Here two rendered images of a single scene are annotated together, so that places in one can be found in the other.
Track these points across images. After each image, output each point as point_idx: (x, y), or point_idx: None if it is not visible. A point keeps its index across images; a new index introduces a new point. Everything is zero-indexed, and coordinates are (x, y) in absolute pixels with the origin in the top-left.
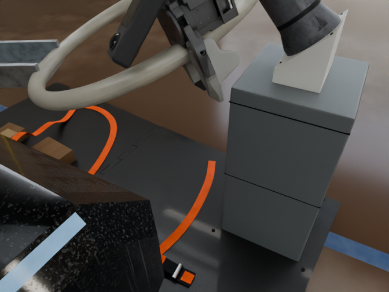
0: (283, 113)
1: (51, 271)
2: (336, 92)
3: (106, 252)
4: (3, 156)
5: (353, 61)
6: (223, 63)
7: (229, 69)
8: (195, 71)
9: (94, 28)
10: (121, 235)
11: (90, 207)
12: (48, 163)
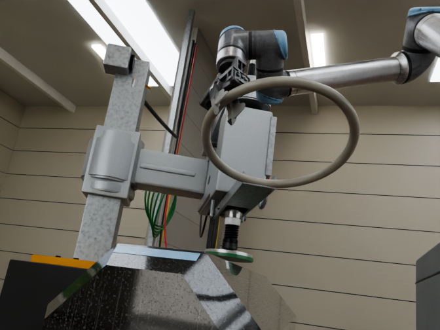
0: (428, 272)
1: (160, 261)
2: None
3: (184, 285)
4: (245, 277)
5: None
6: (220, 95)
7: (220, 97)
8: (230, 114)
9: (304, 178)
10: (205, 298)
11: (211, 264)
12: (264, 306)
